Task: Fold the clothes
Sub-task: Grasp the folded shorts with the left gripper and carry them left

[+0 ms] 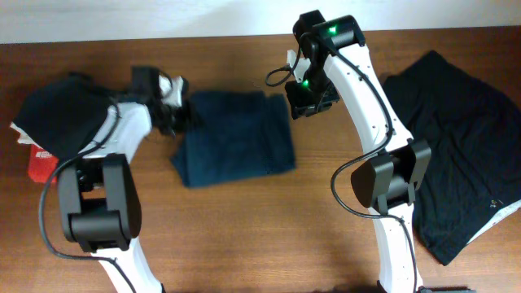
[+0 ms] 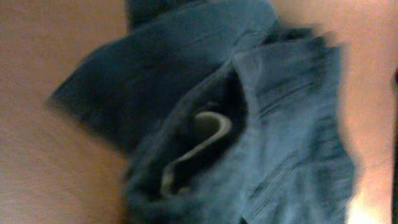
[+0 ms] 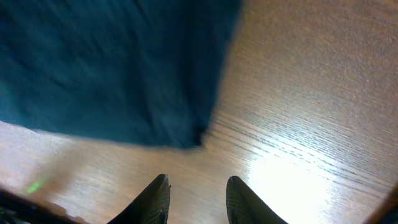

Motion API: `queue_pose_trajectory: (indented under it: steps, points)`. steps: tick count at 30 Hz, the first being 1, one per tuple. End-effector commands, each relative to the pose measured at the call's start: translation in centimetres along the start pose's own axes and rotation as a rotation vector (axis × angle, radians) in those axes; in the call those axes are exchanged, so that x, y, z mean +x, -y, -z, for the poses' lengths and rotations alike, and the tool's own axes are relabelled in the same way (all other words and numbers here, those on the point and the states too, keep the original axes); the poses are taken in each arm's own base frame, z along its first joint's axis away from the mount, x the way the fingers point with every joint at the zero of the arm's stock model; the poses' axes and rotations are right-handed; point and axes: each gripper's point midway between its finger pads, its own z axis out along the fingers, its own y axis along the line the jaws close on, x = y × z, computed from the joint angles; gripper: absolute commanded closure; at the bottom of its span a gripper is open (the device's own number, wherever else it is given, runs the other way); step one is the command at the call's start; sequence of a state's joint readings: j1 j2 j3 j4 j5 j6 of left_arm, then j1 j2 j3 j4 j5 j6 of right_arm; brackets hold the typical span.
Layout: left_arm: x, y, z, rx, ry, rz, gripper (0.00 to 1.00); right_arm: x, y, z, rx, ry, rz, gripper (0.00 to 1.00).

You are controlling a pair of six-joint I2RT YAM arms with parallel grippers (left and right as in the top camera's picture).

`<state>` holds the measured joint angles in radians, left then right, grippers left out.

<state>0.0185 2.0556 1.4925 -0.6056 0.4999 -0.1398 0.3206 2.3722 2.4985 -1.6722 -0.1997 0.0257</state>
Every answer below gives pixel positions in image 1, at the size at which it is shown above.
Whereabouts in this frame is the black folded shirt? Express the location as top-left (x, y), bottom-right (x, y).
top-left (12, 74), bottom-right (125, 160)

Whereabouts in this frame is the white garment under black shirt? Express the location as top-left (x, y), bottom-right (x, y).
top-left (467, 200), bottom-right (521, 244)

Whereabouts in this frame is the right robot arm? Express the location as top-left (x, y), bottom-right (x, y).
top-left (285, 10), bottom-right (431, 292)

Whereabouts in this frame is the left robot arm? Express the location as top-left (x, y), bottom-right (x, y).
top-left (53, 66), bottom-right (191, 292)

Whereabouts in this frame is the red folded shirt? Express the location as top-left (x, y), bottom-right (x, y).
top-left (28, 145), bottom-right (59, 183)

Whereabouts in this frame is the black unfolded shirt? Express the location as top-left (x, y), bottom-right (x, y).
top-left (383, 50), bottom-right (520, 265)

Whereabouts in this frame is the navy blue shirt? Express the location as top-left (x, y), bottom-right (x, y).
top-left (170, 91), bottom-right (296, 188)

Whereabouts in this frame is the white folded shirt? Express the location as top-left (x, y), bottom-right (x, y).
top-left (10, 122), bottom-right (39, 147)

